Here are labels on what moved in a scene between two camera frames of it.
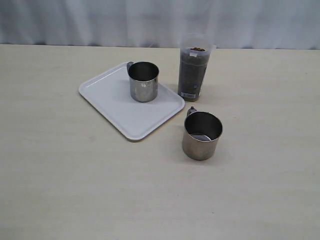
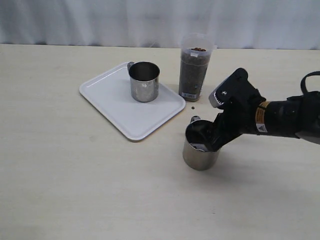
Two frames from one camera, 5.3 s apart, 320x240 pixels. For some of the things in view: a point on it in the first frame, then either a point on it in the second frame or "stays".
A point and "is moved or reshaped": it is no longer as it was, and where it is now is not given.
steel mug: x=201 y=131 is moved or reshaped
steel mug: x=143 y=80 stays
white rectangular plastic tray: x=110 y=92 stays
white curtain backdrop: x=236 y=24 stays
